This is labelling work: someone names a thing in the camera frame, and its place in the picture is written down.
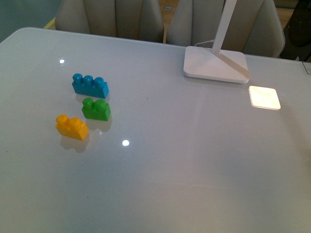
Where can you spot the green two-stud toy block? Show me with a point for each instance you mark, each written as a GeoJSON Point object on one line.
{"type": "Point", "coordinates": [96, 110]}

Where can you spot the blue three-stud toy block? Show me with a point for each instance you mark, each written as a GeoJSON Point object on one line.
{"type": "Point", "coordinates": [87, 85]}

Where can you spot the beige upholstered chair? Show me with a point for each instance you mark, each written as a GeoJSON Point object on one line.
{"type": "Point", "coordinates": [130, 19]}
{"type": "Point", "coordinates": [254, 28]}

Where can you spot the white desk lamp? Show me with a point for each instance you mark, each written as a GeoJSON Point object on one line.
{"type": "Point", "coordinates": [216, 63]}

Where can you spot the right beige upholstered chair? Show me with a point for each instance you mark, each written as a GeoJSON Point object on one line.
{"type": "Point", "coordinates": [254, 28]}

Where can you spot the yellow two-stud toy block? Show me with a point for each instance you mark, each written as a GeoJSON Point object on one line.
{"type": "Point", "coordinates": [71, 127]}

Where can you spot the left beige upholstered chair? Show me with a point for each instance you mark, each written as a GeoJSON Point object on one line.
{"type": "Point", "coordinates": [130, 19]}

